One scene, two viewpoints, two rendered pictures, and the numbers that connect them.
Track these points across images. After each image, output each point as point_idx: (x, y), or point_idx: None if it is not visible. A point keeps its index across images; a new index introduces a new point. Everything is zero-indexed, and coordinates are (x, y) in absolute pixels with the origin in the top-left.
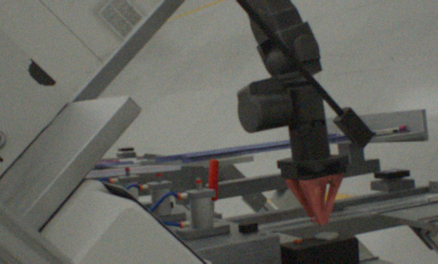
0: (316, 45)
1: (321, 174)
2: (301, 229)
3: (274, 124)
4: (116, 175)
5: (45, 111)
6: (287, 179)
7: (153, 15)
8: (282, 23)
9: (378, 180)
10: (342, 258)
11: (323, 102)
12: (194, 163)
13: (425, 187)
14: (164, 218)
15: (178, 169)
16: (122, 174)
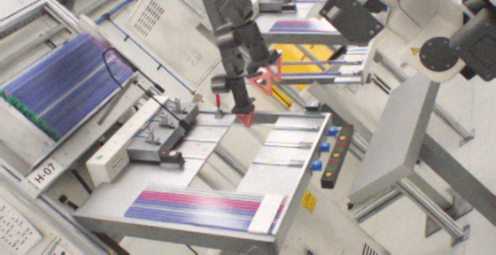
0: (233, 68)
1: (239, 112)
2: (260, 120)
3: (220, 93)
4: (299, 34)
5: (48, 148)
6: None
7: (120, 93)
8: (223, 56)
9: None
10: (173, 161)
11: (240, 88)
12: None
13: (325, 115)
14: (164, 125)
15: (333, 34)
16: (304, 32)
